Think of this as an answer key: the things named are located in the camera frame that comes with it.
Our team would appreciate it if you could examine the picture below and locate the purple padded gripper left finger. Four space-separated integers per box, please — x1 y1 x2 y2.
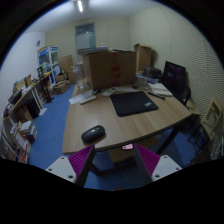
46 145 95 187

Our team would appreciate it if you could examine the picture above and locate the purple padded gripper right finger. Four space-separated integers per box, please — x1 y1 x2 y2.
133 144 181 185

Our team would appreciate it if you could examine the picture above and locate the black computer mouse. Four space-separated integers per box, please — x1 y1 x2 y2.
81 125 105 143

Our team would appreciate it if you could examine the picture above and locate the black mouse pad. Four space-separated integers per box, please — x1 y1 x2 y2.
111 91 158 117

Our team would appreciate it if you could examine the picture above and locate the pink sticker on table edge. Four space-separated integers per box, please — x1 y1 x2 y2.
122 144 133 150

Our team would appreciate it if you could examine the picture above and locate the wooden table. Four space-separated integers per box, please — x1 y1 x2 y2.
62 89 191 155

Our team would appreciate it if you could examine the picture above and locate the white keyboard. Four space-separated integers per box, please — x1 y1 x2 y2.
69 90 93 105

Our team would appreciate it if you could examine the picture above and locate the black pen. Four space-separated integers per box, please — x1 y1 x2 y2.
148 92 165 100

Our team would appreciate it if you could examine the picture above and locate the long side desk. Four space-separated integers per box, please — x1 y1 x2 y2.
3 72 53 119

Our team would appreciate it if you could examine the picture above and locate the wooden chair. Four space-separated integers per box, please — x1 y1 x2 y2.
188 96 224 161

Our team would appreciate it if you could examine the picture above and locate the open white notebook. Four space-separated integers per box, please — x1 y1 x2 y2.
149 83 172 97

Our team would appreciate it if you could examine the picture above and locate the cardboard box on floor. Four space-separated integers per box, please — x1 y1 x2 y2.
53 82 70 95

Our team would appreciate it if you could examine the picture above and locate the white remote control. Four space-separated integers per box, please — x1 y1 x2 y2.
102 87 117 97

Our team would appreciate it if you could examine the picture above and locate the black office chair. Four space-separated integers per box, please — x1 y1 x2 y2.
162 61 191 105

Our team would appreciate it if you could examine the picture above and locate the large cardboard box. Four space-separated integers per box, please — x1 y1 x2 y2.
82 51 136 89

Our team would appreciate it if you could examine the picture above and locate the white display shelf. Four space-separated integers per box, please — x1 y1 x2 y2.
38 46 60 76

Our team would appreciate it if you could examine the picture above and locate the tall cardboard box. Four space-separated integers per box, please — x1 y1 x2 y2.
134 44 152 71

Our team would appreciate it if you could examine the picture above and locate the window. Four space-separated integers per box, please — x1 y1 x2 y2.
75 23 96 49

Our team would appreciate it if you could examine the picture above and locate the ceiling light tube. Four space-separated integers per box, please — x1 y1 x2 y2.
77 0 83 12

